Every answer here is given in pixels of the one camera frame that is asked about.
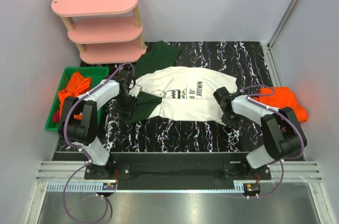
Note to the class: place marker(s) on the orange t-shirt in bin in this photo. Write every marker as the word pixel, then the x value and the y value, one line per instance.
pixel 77 85

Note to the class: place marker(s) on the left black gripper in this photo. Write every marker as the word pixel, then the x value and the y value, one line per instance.
pixel 127 102

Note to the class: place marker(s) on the aluminium corner frame post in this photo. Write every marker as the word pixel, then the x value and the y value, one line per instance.
pixel 288 12

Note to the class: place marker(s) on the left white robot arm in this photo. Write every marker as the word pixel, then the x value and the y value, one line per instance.
pixel 79 122

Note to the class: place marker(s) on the orange folded t-shirt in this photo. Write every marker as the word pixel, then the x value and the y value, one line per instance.
pixel 282 97

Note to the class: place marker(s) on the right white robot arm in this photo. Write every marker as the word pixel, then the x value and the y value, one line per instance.
pixel 283 137

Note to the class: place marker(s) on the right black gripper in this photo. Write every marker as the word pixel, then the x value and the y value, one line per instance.
pixel 229 117

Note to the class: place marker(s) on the pink three-tier wooden shelf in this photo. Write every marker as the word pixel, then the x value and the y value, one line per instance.
pixel 104 31

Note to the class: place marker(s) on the magenta t-shirt in bin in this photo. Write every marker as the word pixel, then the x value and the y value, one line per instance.
pixel 56 117

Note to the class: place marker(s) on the white and green t-shirt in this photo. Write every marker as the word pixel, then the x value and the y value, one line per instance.
pixel 175 92

